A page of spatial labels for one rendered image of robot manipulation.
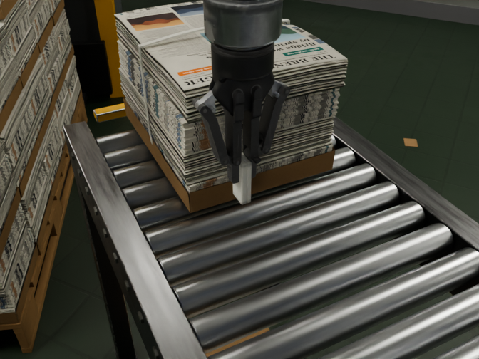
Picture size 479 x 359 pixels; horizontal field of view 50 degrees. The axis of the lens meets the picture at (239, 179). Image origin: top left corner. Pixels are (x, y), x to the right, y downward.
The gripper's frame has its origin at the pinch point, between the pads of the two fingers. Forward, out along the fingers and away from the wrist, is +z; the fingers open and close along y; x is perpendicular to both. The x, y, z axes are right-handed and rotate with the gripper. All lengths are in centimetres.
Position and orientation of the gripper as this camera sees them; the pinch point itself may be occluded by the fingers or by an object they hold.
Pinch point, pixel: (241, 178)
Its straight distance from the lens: 71.6
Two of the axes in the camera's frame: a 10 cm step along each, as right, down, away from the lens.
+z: 0.0, 8.1, 5.9
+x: 4.5, 5.3, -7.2
